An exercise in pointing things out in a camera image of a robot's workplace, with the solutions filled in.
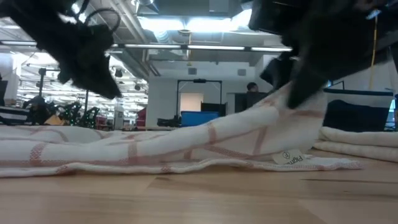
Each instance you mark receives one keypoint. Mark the grey wall vent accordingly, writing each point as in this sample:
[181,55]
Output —
[192,71]
[242,72]

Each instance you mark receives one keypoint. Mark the black background robot arm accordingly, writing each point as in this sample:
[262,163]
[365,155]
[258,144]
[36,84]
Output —
[74,113]
[168,122]

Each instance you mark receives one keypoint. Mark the red background object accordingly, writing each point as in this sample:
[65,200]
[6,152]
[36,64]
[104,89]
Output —
[141,116]

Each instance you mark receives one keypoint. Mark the person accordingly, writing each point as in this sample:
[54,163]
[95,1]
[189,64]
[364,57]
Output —
[252,87]

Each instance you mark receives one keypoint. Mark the long ceiling light bar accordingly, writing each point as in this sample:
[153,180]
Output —
[214,47]

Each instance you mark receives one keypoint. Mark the blue plastic crate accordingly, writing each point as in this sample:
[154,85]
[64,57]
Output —
[199,119]

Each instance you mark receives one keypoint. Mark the striped background fabric bin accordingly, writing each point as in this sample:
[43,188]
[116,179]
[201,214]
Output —
[12,113]

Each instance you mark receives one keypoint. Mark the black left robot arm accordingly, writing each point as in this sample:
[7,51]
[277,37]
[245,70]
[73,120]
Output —
[18,18]

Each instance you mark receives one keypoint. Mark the black background monitor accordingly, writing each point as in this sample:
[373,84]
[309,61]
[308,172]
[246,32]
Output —
[214,109]

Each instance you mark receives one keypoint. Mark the black background gantry frame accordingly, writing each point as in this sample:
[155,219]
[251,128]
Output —
[41,84]
[199,81]

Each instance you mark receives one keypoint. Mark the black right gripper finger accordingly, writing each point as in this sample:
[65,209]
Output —
[306,84]
[280,71]

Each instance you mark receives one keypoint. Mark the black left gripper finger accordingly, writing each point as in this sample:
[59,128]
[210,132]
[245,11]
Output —
[88,82]
[107,84]

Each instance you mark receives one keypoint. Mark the white towel beige stripes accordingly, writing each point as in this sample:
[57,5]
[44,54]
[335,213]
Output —
[357,140]

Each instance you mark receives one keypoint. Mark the white towel red checks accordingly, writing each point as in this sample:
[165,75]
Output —
[124,149]

